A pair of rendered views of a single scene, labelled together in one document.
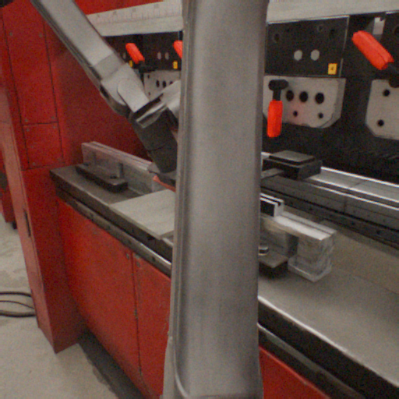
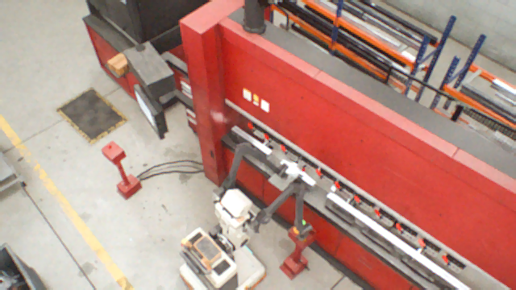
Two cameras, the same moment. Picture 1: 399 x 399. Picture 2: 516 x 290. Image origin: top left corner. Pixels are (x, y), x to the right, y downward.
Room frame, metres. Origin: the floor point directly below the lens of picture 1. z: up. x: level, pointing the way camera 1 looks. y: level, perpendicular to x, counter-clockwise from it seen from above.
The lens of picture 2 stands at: (-1.49, 0.63, 4.46)
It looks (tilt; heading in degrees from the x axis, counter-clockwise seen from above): 53 degrees down; 352
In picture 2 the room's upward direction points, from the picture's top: straight up
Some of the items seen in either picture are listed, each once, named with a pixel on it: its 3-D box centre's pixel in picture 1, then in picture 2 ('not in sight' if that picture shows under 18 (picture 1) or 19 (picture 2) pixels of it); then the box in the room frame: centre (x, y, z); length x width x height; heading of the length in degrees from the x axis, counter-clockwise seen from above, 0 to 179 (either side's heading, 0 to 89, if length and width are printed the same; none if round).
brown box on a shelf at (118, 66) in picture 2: not in sight; (118, 63); (2.49, 1.64, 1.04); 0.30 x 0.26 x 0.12; 35
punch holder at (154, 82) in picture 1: (173, 68); (276, 138); (0.97, 0.06, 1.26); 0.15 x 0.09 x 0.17; 40
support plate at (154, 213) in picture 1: (185, 203); (284, 176); (0.70, 0.02, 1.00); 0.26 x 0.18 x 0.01; 130
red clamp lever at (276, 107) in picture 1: (277, 108); not in sight; (0.64, -0.14, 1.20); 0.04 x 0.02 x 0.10; 130
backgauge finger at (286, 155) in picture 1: (274, 168); not in sight; (0.91, -0.21, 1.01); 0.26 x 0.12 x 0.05; 130
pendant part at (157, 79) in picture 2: not in sight; (156, 96); (1.42, 1.13, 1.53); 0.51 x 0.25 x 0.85; 25
